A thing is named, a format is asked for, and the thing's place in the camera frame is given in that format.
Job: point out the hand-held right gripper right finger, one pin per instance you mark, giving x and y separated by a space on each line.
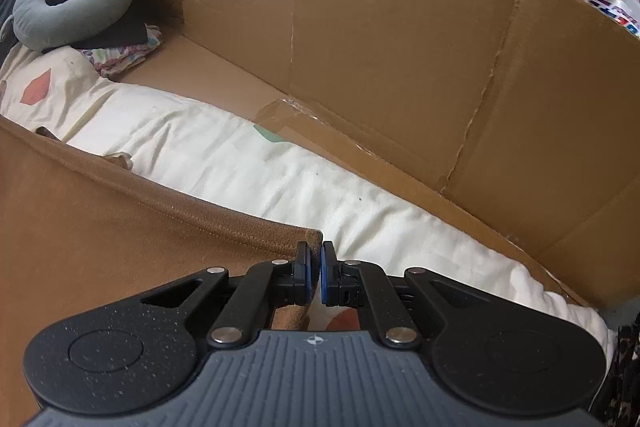
325 277

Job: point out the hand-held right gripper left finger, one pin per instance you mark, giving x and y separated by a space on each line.
306 274

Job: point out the brown t-shirt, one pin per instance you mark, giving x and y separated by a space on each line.
100 232

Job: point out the white patterned bed blanket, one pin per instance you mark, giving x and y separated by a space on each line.
250 167

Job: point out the brown cardboard sheet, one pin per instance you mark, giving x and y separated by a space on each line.
375 32

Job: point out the colourful patterned cloth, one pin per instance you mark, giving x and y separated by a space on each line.
125 62

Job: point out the black flat pad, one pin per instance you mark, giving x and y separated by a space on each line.
115 34

